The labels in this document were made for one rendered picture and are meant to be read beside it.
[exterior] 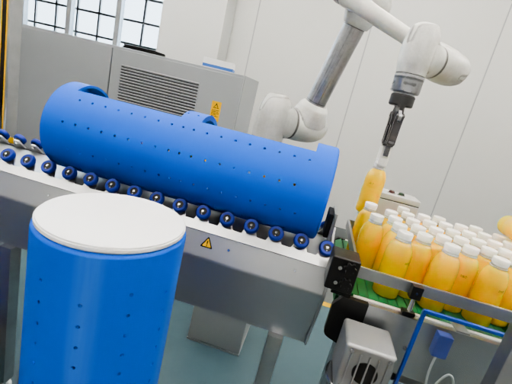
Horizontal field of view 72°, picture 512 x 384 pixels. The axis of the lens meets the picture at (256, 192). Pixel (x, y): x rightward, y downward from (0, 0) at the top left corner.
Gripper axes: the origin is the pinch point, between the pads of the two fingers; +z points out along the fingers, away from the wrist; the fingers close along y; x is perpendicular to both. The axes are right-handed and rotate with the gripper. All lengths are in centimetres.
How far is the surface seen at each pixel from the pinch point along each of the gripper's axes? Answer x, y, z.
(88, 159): -86, 30, 20
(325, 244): -12.1, 27.1, 25.9
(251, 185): -35.9, 30.9, 14.1
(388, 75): 26, -265, -59
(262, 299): -25, 28, 48
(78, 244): -54, 76, 20
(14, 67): -158, -16, 3
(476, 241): 28.4, 18.5, 15.5
